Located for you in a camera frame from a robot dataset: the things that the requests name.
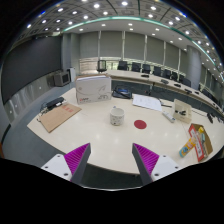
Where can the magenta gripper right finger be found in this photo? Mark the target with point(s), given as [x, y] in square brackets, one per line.
[152, 166]

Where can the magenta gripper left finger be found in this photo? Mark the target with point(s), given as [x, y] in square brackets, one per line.
[70, 166]

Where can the red round coaster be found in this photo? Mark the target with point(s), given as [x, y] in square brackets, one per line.
[140, 124]

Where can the yellow blue packet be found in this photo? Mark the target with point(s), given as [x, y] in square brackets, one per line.
[187, 147]

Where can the white remote control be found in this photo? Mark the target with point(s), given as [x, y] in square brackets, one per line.
[169, 117]

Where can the open brown cardboard box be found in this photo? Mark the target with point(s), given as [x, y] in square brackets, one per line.
[203, 145]

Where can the white patterned mug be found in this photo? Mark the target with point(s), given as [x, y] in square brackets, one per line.
[116, 116]

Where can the beige box with black item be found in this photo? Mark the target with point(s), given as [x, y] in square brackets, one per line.
[182, 111]

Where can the white paper sheets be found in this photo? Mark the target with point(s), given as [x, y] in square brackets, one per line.
[147, 102]

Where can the black flat device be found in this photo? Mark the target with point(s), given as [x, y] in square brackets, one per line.
[54, 102]

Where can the white cardboard box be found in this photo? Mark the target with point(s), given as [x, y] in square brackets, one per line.
[93, 88]

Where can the black bag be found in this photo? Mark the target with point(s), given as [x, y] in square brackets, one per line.
[120, 92]

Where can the long curved conference desk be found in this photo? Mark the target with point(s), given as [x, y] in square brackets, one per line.
[164, 89]

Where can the grey crt monitor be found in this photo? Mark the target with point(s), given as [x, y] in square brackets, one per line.
[61, 79]

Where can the black office chair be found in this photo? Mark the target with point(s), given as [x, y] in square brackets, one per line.
[136, 67]
[157, 71]
[122, 65]
[101, 66]
[146, 68]

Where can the dark projection screen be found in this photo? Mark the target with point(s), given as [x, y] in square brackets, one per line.
[28, 62]

